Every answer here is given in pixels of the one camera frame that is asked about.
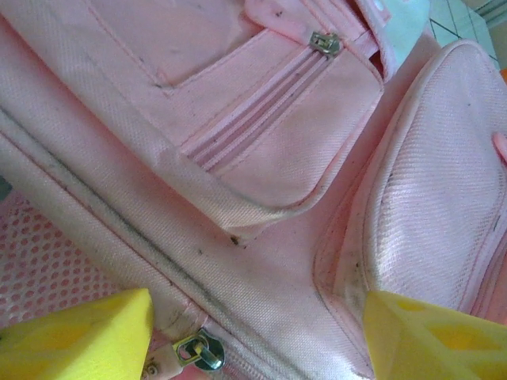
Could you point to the pink backpack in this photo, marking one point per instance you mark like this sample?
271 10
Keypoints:
253 158

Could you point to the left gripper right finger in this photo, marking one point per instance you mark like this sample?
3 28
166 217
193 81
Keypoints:
435 348

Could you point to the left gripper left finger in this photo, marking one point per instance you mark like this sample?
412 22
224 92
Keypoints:
71 344

